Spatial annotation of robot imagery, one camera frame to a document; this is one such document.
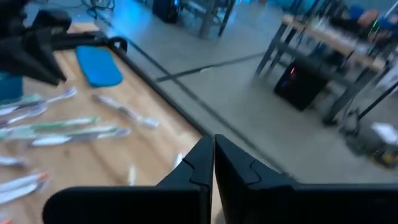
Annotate wooden background table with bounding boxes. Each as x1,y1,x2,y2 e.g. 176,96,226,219
253,14,398,127

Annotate white paper sheet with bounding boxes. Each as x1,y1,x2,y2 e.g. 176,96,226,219
371,122,398,146

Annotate grey metal table legs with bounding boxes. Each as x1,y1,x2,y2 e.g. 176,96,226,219
198,0,237,40

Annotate black table bracket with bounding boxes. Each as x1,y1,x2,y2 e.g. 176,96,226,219
107,36,128,53

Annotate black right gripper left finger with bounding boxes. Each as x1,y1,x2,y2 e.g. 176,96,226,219
42,134,215,224

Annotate black floor cables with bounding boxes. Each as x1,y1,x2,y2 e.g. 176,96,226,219
81,0,116,18

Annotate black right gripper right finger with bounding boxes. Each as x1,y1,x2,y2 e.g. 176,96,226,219
214,134,398,224

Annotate yellow black floor object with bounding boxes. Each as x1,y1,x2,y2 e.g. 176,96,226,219
371,148,398,169

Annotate blue plastic lid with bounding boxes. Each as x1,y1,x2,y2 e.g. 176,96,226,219
75,45,124,88

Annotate black computer tower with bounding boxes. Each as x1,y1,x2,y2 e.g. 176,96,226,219
151,0,182,24
272,60,329,112

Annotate person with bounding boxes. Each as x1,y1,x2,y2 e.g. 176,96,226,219
347,2,398,37

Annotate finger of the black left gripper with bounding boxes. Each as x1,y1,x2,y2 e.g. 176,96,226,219
24,27,68,83
0,35,60,86

